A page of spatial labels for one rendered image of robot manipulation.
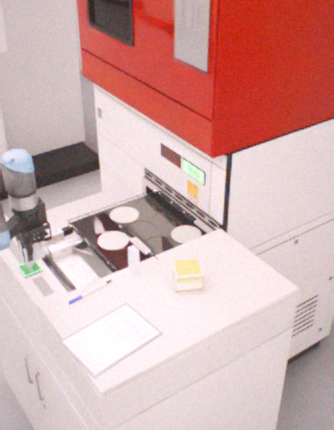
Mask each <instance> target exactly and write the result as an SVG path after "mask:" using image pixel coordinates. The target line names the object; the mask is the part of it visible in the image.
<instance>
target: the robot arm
mask: <svg viewBox="0 0 334 430"><path fill-rule="evenodd" d="M6 191H7V193H8V197H9V203H10V207H11V210H12V212H13V215H12V216H11V217H10V218H9V219H8V220H7V221H6V220H5V217H4V213H3V206H2V202H1V198H0V251H1V250H3V249H5V248H8V247H9V246H10V245H11V240H12V239H13V238H14V237H15V236H16V239H17V243H18V246H19V248H20V250H21V257H22V259H23V262H24V264H25V265H26V266H27V267H28V268H30V269H31V268H33V265H34V263H35V262H37V261H38V260H39V259H41V258H42V257H44V256H45V255H46V250H44V249H40V248H41V246H40V244H35V243H37V242H38V243H39V242H41V241H48V240H51V239H53V238H52V230H51V224H50V223H49V222H48V219H47V212H46V206H45V203H44V202H43V201H42V200H41V198H40V197H38V190H37V184H36V177H35V167H34V165H33V160H32V156H31V154H30V153H29V152H27V151H25V150H22V149H13V150H10V151H9V152H5V153H4V155H3V156H2V162H0V193H4V192H6ZM44 224H45V225H44ZM45 229H49V230H50V236H47V235H49V233H48V232H47V231H46V230H45ZM45 236H47V237H45Z"/></svg>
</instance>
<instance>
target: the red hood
mask: <svg viewBox="0 0 334 430"><path fill-rule="evenodd" d="M77 3H78V14H79V19H78V26H79V36H80V47H81V59H82V70H83V77H84V78H86V79H88V80H89V81H91V82H94V84H96V85H98V86H99V87H101V88H102V89H104V90H106V91H107V92H109V93H110V94H112V96H114V97H116V98H117V99H120V100H122V101H123V102H125V103H127V104H128V105H130V107H132V108H133V109H135V110H137V111H138V112H140V113H141V114H143V115H144V116H146V117H149V118H150V119H151V120H153V121H154V122H156V123H158V124H159V125H161V126H162V127H164V128H165V129H167V130H168V131H169V132H171V133H172V134H174V135H176V136H179V137H180V138H182V139H183V140H185V141H187V143H189V144H190V145H192V146H193V147H195V148H197V149H198V150H200V151H201V152H203V153H204V154H206V155H208V156H210V157H211V158H216V157H219V156H222V155H226V154H229V153H232V152H235V151H238V150H241V149H243V148H246V147H248V146H250V145H253V144H256V143H259V142H261V141H264V140H267V139H270V138H273V137H278V136H280V135H283V134H286V133H289V132H292V131H295V130H297V129H300V128H303V127H306V126H309V125H311V124H314V123H316V122H319V121H322V120H328V119H331V118H333V117H334V0H77Z"/></svg>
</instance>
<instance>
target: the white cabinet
mask: <svg viewBox="0 0 334 430"><path fill-rule="evenodd" d="M292 331H293V327H292V326H291V327H290V328H288V329H286V330H284V331H283V332H281V333H279V334H277V336H275V337H273V338H271V339H270V340H266V341H264V342H263V343H261V344H259V345H258V346H257V347H255V348H253V349H251V350H250V351H248V352H246V353H244V354H243V355H241V356H240V357H238V358H234V359H232V360H230V361H229V362H227V363H225V364H223V366H221V367H219V368H217V369H216V370H214V371H212V372H210V373H209V374H207V375H204V376H203V377H201V378H199V379H197V380H196V381H194V382H192V383H190V384H189V385H187V386H186V387H184V388H183V389H181V390H179V391H177V392H176V393H172V394H170V395H168V397H166V398H164V399H162V400H161V401H159V402H157V403H155V404H154V405H152V406H150V407H149V408H148V409H144V410H142V411H141V412H139V413H137V414H135V415H134V416H132V417H131V418H129V419H128V420H126V421H124V422H122V423H121V424H119V425H117V426H114V427H113V428H111V429H109V430H275V425H276V420H277V415H278V409H279V404H280V398H281V392H282V388H283V382H284V376H285V371H286V365H287V359H288V354H289V348H290V342H291V337H292ZM0 359H1V363H2V367H3V371H4V374H5V377H6V379H7V381H8V384H9V386H10V388H11V389H12V391H13V392H14V394H15V396H16V398H17V400H18V401H19V403H20V405H21V406H22V407H23V409H24V411H25V413H26V415H27V418H28V420H29V422H30V423H31V424H32V426H33V428H34V430H102V429H101V427H100V426H99V425H98V424H97V422H96V419H95V418H94V416H93V415H92V413H91V412H90V410H89V409H88V408H87V407H86V405H85V404H84V402H83V401H82V399H81V398H80V396H79V395H78V392H77V391H76V390H75V388H74V387H73V385H72V384H71V382H70V381H69V379H68V378H67V376H66V375H65V374H64V373H63V371H62V370H61V368H60V366H59V364H58V363H57V361H56V360H55V358H54V357H53V356H52V355H51V353H50V352H49V350H48V349H47V347H46V346H45V344H43V343H42V342H41V339H40V338H39V337H38V336H37V334H36V333H35V331H34V330H33V328H32V327H31V325H30V324H29V322H28V321H27V320H26V319H25V317H24V316H23V314H22V311H21V310H20V308H19V307H18V305H17V304H16V302H14V300H13V299H12V297H11V296H10V294H9V293H8V291H7V290H6V288H5V287H4V284H2V282H1V281H0Z"/></svg>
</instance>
